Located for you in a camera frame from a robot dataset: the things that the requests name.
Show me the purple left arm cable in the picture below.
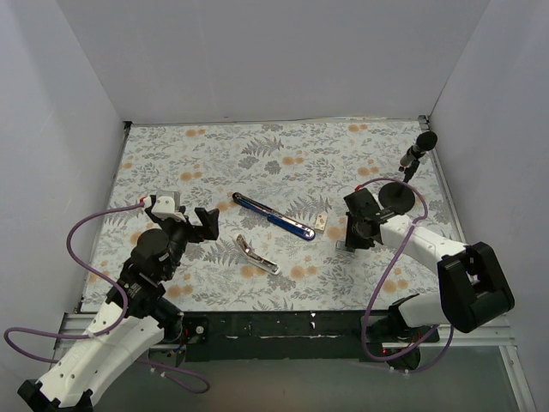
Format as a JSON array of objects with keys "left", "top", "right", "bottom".
[{"left": 3, "top": 200, "right": 211, "bottom": 394}]

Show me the black microphone on stand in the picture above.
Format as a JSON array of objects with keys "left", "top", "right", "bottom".
[{"left": 378, "top": 131, "right": 438, "bottom": 215}]

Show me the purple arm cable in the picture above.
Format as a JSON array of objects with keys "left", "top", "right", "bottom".
[
  {"left": 354, "top": 178, "right": 455, "bottom": 373},
  {"left": 3, "top": 200, "right": 211, "bottom": 394}
]

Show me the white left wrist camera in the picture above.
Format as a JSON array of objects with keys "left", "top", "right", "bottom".
[{"left": 152, "top": 190, "right": 180, "bottom": 212}]

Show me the white staple box sleeve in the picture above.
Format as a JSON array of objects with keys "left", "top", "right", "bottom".
[{"left": 314, "top": 214, "right": 327, "bottom": 232}]

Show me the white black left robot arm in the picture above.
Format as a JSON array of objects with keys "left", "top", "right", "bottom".
[{"left": 17, "top": 196, "right": 220, "bottom": 411}]

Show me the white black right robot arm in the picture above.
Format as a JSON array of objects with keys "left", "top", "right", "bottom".
[{"left": 344, "top": 188, "right": 516, "bottom": 342}]

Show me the blue black stapler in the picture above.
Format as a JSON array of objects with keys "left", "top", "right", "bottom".
[{"left": 232, "top": 192, "right": 316, "bottom": 241}]

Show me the metal stapler magazine rail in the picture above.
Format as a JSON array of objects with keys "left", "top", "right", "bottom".
[{"left": 234, "top": 233, "right": 281, "bottom": 276}]

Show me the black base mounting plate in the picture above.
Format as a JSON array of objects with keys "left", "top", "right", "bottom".
[{"left": 171, "top": 311, "right": 421, "bottom": 364}]

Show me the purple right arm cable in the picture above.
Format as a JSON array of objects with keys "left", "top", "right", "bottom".
[{"left": 354, "top": 178, "right": 455, "bottom": 373}]

